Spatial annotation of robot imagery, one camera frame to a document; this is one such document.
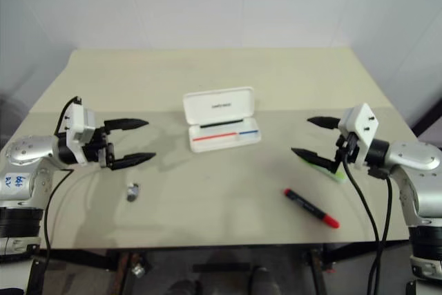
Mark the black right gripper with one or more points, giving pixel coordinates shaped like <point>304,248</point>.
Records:
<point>353,155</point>

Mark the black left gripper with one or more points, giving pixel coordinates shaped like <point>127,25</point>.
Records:
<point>95,148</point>

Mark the green eraser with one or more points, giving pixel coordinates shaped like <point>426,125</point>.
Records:
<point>340,177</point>

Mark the red and black marker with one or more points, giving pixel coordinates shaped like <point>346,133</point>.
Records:
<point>310,208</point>

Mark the white plastic pencil case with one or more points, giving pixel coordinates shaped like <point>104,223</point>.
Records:
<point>221,115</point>

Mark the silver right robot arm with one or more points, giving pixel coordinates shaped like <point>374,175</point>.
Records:
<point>412,160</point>

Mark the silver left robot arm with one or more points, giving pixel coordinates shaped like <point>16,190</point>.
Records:
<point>31,151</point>

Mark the red and blue pencil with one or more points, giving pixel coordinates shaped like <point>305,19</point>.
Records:
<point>214,136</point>

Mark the small silver metal fitting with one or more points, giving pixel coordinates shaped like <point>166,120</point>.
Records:
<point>138,269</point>

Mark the rusty brown table leg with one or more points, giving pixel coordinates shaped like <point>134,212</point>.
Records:
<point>318,271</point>
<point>125,274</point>

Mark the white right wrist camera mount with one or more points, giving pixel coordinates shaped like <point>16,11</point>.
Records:
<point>362,124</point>

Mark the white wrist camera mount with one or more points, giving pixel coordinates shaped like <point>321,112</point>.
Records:
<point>362,124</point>
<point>78,119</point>

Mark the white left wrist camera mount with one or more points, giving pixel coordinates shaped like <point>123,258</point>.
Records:
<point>78,119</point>

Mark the black table frame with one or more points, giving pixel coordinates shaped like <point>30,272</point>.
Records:
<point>86,260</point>

